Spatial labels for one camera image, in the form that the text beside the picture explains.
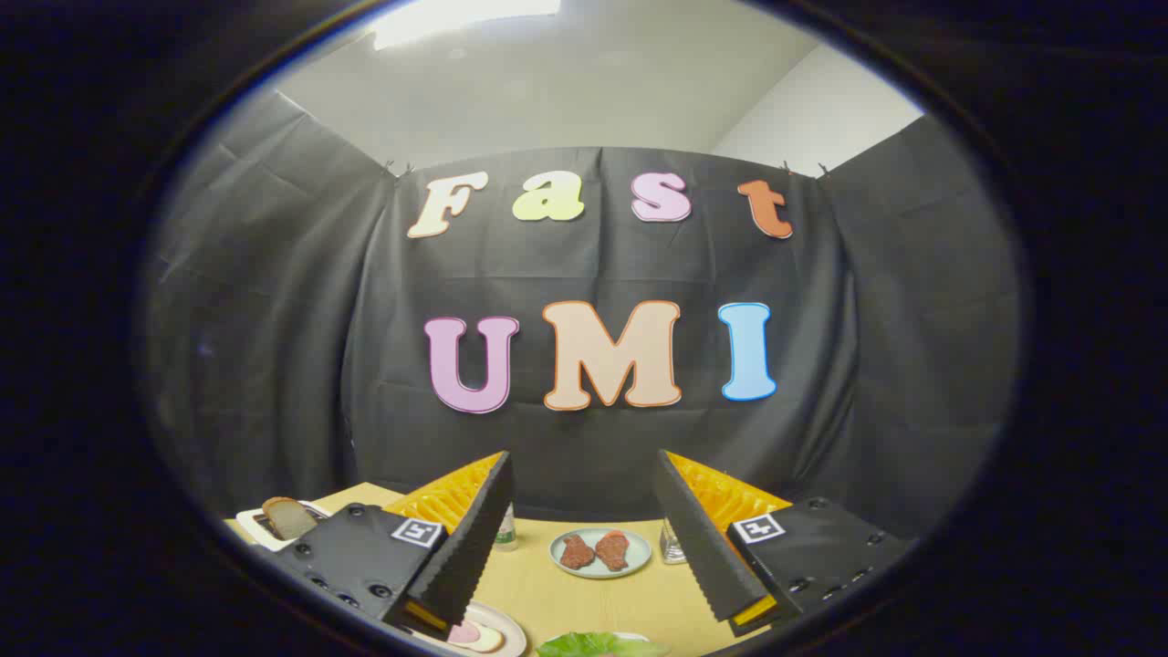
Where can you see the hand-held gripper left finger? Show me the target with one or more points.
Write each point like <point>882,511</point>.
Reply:
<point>456,557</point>

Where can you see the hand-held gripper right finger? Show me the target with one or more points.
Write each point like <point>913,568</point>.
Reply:
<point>707,547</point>

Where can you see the green lettuce leaf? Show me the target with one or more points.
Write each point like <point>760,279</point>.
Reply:
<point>593,647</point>

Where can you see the toasted bread slice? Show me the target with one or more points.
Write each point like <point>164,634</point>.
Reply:
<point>288,518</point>

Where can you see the clear water bottle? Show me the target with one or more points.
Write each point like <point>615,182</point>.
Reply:
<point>505,534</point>

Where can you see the pink ham slice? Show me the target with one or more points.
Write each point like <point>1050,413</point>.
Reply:
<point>464,632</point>

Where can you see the white bread slice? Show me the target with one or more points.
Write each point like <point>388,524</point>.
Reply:
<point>491,639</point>

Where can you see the round beige plate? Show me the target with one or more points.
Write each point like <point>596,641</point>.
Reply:
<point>513,630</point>

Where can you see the brown meat piece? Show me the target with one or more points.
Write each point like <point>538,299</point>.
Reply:
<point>577,552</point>
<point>613,549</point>

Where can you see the light blue plate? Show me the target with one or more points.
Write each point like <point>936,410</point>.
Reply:
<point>598,573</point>

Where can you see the white toaster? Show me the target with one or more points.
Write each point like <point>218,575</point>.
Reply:
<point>255,527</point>

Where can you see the black backdrop cloth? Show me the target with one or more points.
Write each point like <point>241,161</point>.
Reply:
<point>365,365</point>

